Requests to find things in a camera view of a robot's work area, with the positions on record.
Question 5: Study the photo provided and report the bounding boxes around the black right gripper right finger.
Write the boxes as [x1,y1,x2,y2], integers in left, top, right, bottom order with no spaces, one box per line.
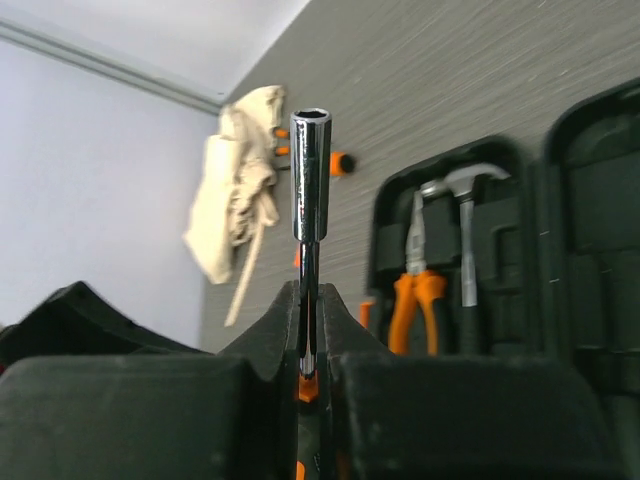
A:
[319,284,625,479]

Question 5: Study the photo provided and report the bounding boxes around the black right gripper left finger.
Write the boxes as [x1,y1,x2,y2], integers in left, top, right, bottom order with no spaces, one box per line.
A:
[1,282,298,479]

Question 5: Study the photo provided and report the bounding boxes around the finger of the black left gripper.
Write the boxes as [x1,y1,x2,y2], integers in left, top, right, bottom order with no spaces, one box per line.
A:
[1,281,204,368]

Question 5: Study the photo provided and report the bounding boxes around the orange black needle nose pliers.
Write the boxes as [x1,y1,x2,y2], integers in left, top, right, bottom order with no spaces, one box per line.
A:
[387,189,447,356]

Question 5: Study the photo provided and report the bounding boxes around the black plastic tool case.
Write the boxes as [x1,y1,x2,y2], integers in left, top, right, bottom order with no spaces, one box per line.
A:
[360,80,639,478]

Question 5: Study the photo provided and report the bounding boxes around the black handle claw hammer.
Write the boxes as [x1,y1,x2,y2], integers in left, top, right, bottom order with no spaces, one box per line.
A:
[443,163,510,355]

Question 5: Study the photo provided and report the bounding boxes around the black orange grip screwdriver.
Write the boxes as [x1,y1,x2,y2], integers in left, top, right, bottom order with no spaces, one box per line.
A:
[290,108,332,479]

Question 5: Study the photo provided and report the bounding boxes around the beige cloth drawstring bag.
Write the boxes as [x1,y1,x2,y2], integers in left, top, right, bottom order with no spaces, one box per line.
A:
[182,85,286,327]

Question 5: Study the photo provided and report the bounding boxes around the orange handle black shaft screwdriver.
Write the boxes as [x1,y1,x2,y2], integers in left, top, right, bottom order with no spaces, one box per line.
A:
[329,151,357,177]

